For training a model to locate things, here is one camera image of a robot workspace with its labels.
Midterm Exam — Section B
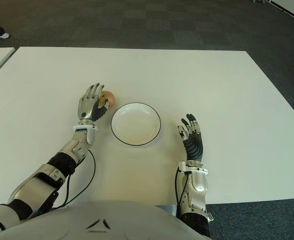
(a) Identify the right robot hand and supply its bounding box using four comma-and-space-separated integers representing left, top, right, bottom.
176, 113, 204, 162

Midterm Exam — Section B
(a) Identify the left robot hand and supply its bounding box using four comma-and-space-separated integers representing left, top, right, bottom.
76, 81, 112, 122

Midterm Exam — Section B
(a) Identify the yellow-red apple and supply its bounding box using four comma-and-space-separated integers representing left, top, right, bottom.
99, 91, 116, 109

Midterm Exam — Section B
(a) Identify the white plate black rim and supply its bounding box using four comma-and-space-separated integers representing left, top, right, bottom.
110, 101, 162, 147

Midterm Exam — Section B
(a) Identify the grey robot torso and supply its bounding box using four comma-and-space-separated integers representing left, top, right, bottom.
0, 199, 207, 240

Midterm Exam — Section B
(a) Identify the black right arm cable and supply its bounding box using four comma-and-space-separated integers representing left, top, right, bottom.
175, 169, 187, 206

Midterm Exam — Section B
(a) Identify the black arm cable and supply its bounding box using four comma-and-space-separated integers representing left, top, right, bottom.
175, 169, 187, 206
50, 148, 96, 210

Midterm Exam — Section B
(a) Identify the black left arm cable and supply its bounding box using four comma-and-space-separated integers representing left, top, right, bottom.
50, 148, 96, 210

